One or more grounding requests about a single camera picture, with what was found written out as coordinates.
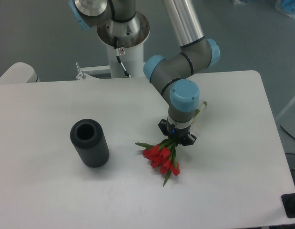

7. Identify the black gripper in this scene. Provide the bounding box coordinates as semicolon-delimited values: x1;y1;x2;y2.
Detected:
158;119;197;146

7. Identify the red tulip bouquet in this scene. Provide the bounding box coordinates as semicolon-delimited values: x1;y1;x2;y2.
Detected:
135;138;180;185

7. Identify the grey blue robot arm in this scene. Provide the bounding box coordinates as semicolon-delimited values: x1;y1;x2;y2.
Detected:
69;0;220;146

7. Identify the dark grey ribbed vase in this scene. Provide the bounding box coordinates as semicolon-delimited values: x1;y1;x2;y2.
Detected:
70;119;110;168

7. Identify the white furniture at right edge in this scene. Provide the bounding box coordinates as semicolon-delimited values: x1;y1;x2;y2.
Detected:
275;95;295;125

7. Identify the black clamp at table edge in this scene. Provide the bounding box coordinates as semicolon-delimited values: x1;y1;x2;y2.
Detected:
281;193;295;219

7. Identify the white chair back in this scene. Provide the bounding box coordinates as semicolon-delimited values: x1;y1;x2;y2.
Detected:
0;62;40;85

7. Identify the blue plastic bag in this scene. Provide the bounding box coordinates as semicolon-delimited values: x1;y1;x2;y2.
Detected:
275;0;295;18

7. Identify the black cable on pedestal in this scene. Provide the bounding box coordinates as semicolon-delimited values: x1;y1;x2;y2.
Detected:
113;36;132;78

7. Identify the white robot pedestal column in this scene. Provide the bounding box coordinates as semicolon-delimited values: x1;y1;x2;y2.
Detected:
75;14;153;82

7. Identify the black cable on floor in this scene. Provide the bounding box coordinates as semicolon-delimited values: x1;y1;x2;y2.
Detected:
279;125;295;141

